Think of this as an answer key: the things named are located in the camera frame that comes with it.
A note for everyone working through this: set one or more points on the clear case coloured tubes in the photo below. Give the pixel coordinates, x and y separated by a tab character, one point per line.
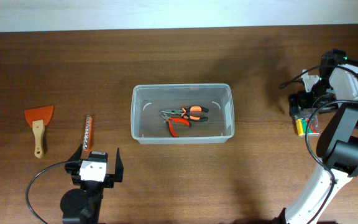
301	121

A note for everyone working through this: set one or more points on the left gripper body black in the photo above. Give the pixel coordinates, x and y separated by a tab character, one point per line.
74	171

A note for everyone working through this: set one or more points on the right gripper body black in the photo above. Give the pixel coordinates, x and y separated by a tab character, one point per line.
310	99

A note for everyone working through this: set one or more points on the small red-handled pliers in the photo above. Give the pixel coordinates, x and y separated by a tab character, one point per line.
172	121

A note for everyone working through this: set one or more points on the orange scraper wooden handle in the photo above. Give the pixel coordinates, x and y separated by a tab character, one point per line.
38	119

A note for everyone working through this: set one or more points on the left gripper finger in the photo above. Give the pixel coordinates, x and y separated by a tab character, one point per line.
77	154
119	167

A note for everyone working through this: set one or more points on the orange-black long nose pliers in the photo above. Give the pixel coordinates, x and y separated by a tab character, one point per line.
191	113

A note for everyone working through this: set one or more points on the clear plastic container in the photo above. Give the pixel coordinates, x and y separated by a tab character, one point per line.
148	127

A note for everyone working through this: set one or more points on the orange socket bit rail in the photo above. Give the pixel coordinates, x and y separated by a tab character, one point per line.
88	133

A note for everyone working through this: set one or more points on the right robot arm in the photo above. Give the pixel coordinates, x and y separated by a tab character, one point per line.
326	114

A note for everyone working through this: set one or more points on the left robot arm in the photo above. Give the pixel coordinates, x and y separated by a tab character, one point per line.
82	205

